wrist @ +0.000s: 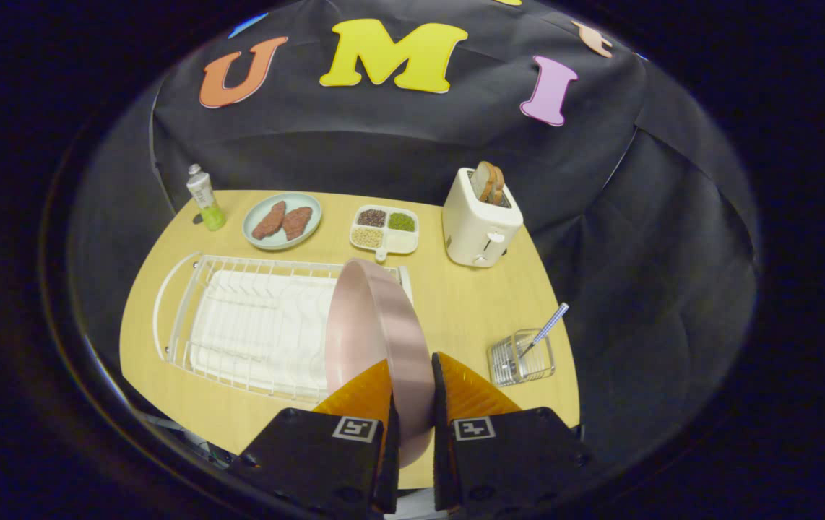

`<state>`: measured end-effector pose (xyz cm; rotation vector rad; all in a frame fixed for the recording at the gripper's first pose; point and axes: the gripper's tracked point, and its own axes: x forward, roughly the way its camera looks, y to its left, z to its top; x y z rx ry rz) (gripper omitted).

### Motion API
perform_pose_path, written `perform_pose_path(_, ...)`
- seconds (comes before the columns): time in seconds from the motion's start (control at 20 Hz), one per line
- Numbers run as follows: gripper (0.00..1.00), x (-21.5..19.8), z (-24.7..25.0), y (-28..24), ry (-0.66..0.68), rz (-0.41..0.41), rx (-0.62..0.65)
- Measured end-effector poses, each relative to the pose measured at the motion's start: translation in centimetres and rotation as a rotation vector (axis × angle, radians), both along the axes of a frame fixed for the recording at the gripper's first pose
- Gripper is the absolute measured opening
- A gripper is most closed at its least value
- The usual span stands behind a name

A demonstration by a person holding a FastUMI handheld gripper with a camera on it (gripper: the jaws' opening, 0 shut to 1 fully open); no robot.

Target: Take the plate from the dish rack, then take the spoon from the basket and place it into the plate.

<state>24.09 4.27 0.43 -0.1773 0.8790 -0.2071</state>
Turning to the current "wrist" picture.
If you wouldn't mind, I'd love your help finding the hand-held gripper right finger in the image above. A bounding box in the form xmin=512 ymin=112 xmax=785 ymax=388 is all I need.
xmin=431 ymin=352 xmax=594 ymax=515

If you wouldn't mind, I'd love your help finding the brown meat piece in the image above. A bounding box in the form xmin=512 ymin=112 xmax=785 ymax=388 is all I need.
xmin=282 ymin=207 xmax=314 ymax=241
xmin=252 ymin=201 xmax=287 ymax=241

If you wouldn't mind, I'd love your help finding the pale green plate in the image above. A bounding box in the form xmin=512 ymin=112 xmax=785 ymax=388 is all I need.
xmin=242 ymin=192 xmax=323 ymax=251

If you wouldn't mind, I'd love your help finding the pink plate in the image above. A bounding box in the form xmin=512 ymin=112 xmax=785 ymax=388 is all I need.
xmin=324 ymin=258 xmax=436 ymax=469

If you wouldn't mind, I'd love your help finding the metal wire basket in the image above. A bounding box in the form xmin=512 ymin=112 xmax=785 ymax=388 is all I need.
xmin=488 ymin=329 xmax=556 ymax=386

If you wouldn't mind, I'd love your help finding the clear bottle with green liquid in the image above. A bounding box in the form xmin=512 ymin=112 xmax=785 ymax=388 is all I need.
xmin=186 ymin=164 xmax=227 ymax=232

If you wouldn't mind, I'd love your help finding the blue checkered handle spoon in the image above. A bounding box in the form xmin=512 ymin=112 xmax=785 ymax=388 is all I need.
xmin=517 ymin=303 xmax=570 ymax=360

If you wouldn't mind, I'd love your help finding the white drip tray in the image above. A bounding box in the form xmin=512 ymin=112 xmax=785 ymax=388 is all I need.
xmin=189 ymin=269 xmax=337 ymax=398

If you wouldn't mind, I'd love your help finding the white divided dish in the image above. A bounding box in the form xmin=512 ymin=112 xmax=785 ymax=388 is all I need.
xmin=350 ymin=204 xmax=420 ymax=262

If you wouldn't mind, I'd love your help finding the cream toaster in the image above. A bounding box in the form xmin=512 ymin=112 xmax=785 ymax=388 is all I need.
xmin=441 ymin=168 xmax=524 ymax=269

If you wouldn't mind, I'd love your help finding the white wire dish rack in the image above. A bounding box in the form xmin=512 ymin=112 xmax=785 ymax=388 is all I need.
xmin=152 ymin=251 xmax=415 ymax=405

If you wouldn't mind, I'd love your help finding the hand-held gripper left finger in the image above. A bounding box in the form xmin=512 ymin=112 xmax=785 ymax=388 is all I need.
xmin=228 ymin=359 xmax=402 ymax=517

